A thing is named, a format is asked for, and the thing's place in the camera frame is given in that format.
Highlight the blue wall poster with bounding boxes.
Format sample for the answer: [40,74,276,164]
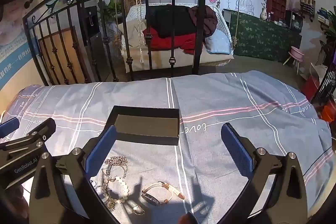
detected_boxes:
[0,1,36,89]

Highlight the light blue cushion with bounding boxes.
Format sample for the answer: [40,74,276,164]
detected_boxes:
[205,29,233,55]

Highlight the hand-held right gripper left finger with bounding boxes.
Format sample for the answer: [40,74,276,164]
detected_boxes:
[28,124,121,224]

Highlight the pink stool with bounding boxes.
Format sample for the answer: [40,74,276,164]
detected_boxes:
[283,46,305,75]

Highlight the maroon jacket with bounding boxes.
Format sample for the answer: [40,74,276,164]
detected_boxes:
[188,5,218,38]

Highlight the black jewelry box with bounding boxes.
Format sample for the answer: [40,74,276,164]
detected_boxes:
[105,105,181,146]

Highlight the wristwatch with pale strap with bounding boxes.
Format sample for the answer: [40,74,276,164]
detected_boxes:
[141,181,185,207]

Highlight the red cloth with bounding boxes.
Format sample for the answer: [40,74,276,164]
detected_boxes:
[149,32,205,55]

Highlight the black iron bed frame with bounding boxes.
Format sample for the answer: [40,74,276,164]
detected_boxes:
[22,0,207,86]

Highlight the green potted plant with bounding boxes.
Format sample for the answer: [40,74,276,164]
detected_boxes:
[318,6,336,63]

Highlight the black cloth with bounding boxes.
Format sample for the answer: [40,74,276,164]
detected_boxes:
[145,7,197,39]

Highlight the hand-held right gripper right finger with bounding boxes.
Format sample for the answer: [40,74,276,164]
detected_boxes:
[219,123,308,224]

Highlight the silver chain necklace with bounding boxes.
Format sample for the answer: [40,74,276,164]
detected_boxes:
[104,155,129,180]

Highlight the black wire rack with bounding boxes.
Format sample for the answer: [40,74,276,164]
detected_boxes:
[312,63,336,109]

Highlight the pearl bead bracelet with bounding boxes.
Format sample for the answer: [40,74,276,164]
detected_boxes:
[101,175,131,211]

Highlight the blue plaid bedsheet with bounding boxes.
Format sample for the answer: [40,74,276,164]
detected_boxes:
[0,70,334,224]

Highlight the black hanging box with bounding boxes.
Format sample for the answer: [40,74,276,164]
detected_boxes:
[78,6,99,46]

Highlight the red bucket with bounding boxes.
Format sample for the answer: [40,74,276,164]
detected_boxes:
[301,76,320,100]

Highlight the orange pot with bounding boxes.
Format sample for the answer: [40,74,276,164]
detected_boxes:
[322,105,336,123]

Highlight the white twisted rope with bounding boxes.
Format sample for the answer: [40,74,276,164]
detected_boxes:
[134,0,145,65]

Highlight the small wall shelf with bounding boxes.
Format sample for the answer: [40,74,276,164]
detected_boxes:
[300,0,316,23]

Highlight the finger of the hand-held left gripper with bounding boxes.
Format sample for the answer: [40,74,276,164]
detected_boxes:
[0,117,20,140]
[0,118,57,161]

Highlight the white wicker hanging swing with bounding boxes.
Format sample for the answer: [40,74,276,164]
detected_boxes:
[125,4,236,73]

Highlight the green floral covered counter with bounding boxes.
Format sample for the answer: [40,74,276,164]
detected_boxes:
[223,9,302,60]

